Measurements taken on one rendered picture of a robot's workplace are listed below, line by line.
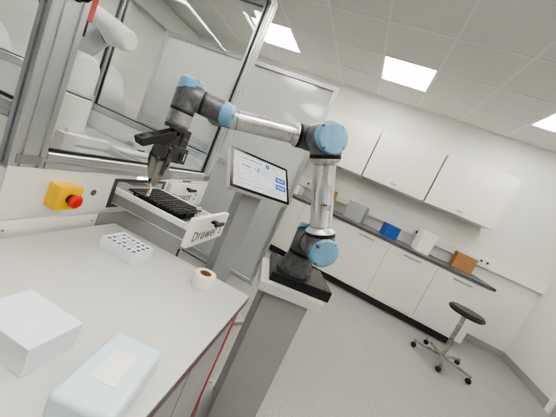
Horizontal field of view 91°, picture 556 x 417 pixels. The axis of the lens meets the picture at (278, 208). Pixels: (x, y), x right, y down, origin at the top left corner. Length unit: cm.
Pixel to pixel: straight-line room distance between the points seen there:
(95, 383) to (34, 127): 61
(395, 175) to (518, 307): 246
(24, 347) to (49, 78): 59
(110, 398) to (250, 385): 97
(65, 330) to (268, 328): 83
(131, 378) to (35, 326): 18
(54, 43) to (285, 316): 113
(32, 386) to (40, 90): 62
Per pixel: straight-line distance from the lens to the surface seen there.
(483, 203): 444
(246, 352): 134
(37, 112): 90
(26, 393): 59
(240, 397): 149
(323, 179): 100
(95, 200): 111
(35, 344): 59
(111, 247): 97
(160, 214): 104
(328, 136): 97
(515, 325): 525
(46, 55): 89
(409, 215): 459
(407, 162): 426
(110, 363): 57
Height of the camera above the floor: 120
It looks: 8 degrees down
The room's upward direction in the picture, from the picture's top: 24 degrees clockwise
